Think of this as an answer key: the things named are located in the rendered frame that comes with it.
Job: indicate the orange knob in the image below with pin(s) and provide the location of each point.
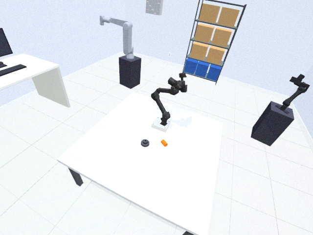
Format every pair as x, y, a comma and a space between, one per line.
164, 143

